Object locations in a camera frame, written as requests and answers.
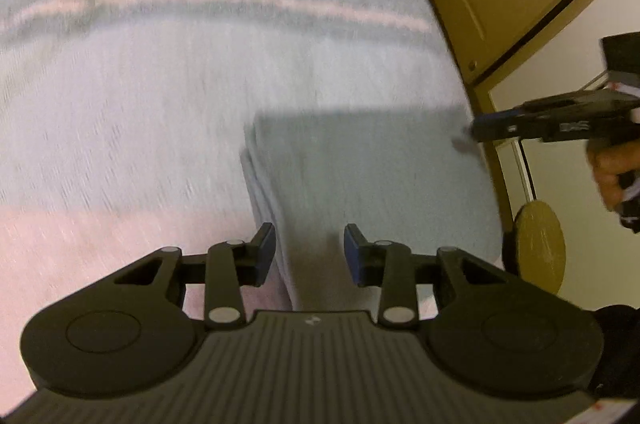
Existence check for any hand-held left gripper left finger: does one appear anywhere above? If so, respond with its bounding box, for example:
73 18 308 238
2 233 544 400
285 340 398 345
114 223 277 331

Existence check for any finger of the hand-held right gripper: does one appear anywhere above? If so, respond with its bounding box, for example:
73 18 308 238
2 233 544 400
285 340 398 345
470 103 551 143

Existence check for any striped pink grey bed blanket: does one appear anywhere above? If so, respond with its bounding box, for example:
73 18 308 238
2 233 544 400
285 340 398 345
0 0 481 410

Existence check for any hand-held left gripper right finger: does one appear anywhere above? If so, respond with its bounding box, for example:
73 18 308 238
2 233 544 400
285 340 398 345
343 224 507 331

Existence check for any round wooden stool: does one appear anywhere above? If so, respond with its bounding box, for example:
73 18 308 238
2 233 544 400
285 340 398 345
502 199 567 301

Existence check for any person's right hand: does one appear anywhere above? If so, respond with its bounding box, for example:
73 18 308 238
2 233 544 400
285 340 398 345
586 135 640 213

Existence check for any green towel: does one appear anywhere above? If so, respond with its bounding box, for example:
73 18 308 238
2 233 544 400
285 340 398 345
240 103 505 312

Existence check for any person's dark clothing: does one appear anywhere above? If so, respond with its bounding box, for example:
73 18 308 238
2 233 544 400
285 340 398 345
586 304 640 407

